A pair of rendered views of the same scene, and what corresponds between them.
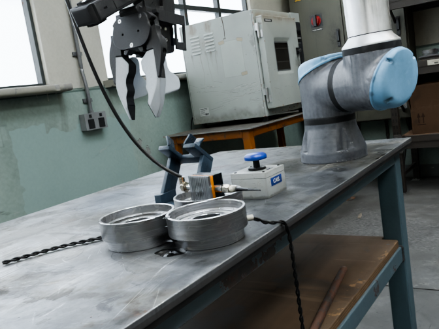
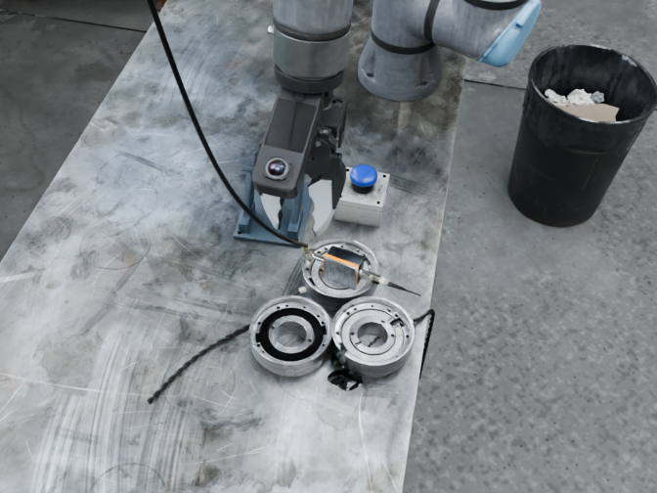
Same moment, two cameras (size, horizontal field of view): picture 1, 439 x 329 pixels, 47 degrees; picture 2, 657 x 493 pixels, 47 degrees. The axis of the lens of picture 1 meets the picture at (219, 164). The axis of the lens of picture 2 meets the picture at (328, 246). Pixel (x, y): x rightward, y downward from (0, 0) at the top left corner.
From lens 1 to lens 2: 0.74 m
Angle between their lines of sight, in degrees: 47
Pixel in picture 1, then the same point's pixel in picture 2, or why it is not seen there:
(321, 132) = (399, 63)
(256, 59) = not seen: outside the picture
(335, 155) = (412, 93)
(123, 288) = (346, 461)
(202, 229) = (386, 369)
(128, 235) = (301, 370)
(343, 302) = not seen: hidden behind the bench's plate
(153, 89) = (324, 218)
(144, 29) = (323, 160)
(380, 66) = (506, 33)
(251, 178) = (362, 207)
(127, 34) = not seen: hidden behind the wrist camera
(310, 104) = (392, 27)
